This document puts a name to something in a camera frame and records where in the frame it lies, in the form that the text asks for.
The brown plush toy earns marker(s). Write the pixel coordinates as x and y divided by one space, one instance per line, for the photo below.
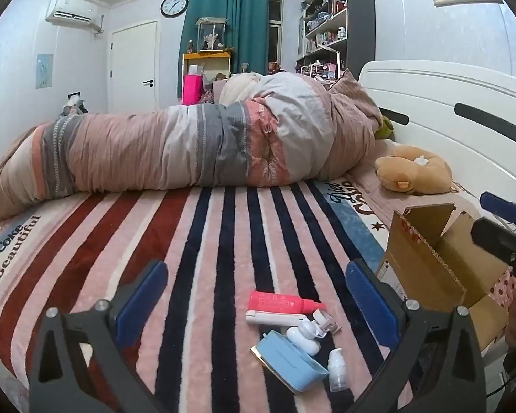
413 170

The white headboard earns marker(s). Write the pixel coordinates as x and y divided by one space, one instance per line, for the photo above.
456 103

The teal curtain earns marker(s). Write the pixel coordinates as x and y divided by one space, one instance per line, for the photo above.
236 21

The dark bookshelf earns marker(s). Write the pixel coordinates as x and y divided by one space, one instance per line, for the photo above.
352 21

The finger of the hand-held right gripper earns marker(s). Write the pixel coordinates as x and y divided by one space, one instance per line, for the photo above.
496 234
496 201

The round wall clock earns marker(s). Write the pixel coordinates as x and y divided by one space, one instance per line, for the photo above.
174 5

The blue wall poster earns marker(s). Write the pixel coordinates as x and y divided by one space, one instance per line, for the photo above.
44 71

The striped blanket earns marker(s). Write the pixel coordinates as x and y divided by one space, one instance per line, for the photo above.
198 245

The blue case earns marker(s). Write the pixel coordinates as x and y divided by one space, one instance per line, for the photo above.
292 361

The white slim case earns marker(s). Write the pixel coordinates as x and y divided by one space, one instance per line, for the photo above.
275 318

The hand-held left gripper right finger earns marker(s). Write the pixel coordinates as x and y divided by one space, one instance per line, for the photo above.
370 305

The red tube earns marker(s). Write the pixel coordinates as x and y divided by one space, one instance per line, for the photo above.
279 301

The grey white plush toy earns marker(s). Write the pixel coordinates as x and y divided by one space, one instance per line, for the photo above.
73 105

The cream quilt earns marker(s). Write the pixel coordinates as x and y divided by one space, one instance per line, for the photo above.
241 86

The cardboard box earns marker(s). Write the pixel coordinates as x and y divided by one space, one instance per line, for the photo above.
434 258

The white air conditioner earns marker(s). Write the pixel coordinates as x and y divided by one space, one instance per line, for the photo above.
71 10

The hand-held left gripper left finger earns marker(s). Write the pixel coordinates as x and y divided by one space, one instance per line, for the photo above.
142 301

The pink polka-dot cloth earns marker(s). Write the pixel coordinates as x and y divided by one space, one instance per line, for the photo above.
509 301

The white round bottle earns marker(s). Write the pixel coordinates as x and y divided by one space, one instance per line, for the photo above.
303 335

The yellow cabinet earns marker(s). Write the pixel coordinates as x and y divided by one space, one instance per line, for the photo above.
206 62

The glass display case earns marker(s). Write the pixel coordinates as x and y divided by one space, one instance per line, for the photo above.
212 34

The window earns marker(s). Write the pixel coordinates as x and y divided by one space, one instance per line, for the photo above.
275 30

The rolled pink grey duvet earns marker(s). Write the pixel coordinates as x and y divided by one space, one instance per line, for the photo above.
176 146

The pink bag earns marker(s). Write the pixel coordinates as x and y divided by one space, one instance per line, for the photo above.
191 88

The small clear pump bottle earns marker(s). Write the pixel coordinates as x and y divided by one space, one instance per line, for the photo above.
337 370

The white door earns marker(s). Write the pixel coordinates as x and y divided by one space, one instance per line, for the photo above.
133 64

